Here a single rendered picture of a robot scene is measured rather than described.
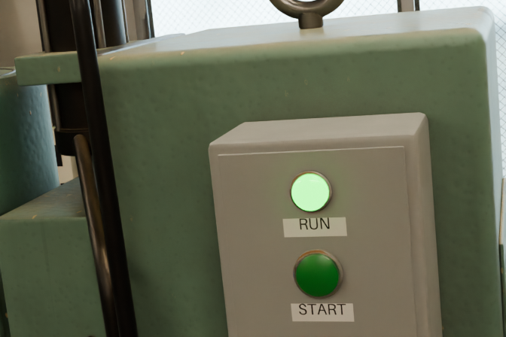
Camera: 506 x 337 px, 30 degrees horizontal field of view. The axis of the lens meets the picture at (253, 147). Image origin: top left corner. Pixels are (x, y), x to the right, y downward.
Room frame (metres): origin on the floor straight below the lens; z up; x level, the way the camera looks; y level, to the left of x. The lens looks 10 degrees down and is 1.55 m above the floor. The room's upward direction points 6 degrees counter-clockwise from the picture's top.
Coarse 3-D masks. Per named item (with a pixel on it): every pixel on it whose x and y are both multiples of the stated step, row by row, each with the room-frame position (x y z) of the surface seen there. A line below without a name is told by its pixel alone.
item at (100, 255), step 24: (72, 0) 0.49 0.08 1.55; (96, 72) 0.49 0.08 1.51; (96, 96) 0.48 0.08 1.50; (96, 120) 0.48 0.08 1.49; (96, 144) 0.48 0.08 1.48; (96, 168) 0.48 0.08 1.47; (96, 192) 0.56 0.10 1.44; (96, 216) 0.54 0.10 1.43; (96, 240) 0.52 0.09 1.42; (120, 240) 0.48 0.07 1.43; (96, 264) 0.51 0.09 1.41; (120, 264) 0.48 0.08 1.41; (120, 288) 0.48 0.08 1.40; (120, 312) 0.48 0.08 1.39; (120, 336) 0.48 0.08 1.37
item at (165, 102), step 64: (128, 64) 0.52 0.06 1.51; (192, 64) 0.51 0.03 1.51; (256, 64) 0.50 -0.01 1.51; (320, 64) 0.49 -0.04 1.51; (384, 64) 0.48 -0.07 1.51; (448, 64) 0.47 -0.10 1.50; (128, 128) 0.52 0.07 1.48; (192, 128) 0.51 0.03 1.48; (448, 128) 0.47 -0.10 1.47; (128, 192) 0.52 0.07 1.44; (192, 192) 0.51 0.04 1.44; (448, 192) 0.47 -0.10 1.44; (128, 256) 0.52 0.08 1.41; (192, 256) 0.51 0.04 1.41; (448, 256) 0.47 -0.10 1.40; (192, 320) 0.51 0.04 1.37; (448, 320) 0.47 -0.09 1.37
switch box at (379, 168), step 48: (240, 144) 0.44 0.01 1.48; (288, 144) 0.43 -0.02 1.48; (336, 144) 0.43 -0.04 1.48; (384, 144) 0.42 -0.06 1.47; (240, 192) 0.44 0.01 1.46; (288, 192) 0.43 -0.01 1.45; (336, 192) 0.42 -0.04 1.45; (384, 192) 0.42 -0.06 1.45; (432, 192) 0.47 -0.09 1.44; (240, 240) 0.44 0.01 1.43; (288, 240) 0.43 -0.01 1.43; (336, 240) 0.42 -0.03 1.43; (384, 240) 0.42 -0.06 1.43; (432, 240) 0.45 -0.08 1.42; (240, 288) 0.44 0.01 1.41; (288, 288) 0.43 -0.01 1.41; (384, 288) 0.42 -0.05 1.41; (432, 288) 0.44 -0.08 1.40; (240, 336) 0.44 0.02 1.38; (288, 336) 0.43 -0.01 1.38; (336, 336) 0.43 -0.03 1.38; (384, 336) 0.42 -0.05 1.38; (432, 336) 0.42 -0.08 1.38
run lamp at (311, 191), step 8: (296, 176) 0.43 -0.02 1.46; (304, 176) 0.42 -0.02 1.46; (312, 176) 0.42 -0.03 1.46; (320, 176) 0.42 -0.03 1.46; (296, 184) 0.42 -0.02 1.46; (304, 184) 0.42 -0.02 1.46; (312, 184) 0.42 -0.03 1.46; (320, 184) 0.42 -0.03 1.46; (328, 184) 0.42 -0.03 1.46; (296, 192) 0.42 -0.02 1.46; (304, 192) 0.42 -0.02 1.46; (312, 192) 0.42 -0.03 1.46; (320, 192) 0.42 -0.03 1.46; (328, 192) 0.42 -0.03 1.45; (296, 200) 0.42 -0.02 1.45; (304, 200) 0.42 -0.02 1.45; (312, 200) 0.42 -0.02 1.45; (320, 200) 0.42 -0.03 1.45; (328, 200) 0.42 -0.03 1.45; (304, 208) 0.42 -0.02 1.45; (312, 208) 0.42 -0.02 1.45; (320, 208) 0.42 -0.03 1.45
